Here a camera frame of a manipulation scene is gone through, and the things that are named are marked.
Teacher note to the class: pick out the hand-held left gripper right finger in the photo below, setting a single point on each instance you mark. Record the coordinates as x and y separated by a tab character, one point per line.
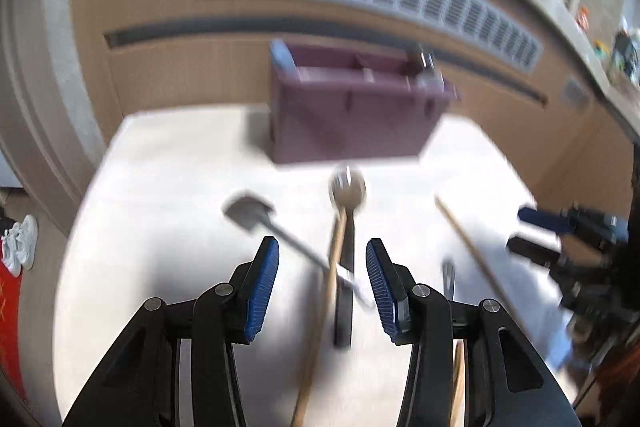
382	287

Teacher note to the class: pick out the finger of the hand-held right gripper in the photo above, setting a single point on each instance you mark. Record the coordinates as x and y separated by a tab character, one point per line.
542	218
532	249

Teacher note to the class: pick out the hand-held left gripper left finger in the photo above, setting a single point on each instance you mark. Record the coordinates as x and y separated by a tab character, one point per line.
262	287

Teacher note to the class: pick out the wooden spoon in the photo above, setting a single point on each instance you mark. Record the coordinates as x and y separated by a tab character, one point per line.
330	277

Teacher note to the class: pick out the purple utensil organizer box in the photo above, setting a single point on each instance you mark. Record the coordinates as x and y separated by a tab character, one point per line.
350	117

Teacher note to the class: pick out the wooden chopstick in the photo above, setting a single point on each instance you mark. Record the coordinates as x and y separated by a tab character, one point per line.
475	252

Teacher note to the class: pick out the grey metal spatula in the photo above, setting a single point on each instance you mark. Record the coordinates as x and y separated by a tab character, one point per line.
250	212

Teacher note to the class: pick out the shiny metal utensil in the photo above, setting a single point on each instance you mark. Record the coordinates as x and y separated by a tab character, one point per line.
427	67

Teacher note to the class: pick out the white sneakers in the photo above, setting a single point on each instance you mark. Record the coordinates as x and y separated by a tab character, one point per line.
20	244

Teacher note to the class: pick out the red floor mat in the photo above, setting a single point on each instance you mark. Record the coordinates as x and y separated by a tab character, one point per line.
9	332

